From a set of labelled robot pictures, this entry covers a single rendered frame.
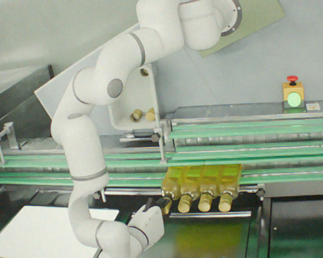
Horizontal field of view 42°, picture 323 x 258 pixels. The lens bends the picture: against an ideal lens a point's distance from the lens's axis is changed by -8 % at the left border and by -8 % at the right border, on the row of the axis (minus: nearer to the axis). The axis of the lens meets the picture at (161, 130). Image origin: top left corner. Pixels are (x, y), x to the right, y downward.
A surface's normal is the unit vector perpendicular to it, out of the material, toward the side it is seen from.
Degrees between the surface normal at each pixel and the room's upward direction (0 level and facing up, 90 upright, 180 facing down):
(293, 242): 91
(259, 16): 4
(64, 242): 90
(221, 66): 0
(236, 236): 90
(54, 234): 90
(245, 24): 4
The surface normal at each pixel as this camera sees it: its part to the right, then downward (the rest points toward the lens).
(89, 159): 0.40, 0.18
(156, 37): 0.40, -0.22
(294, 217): -0.15, -0.91
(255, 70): -0.23, 0.40
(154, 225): 0.87, 0.08
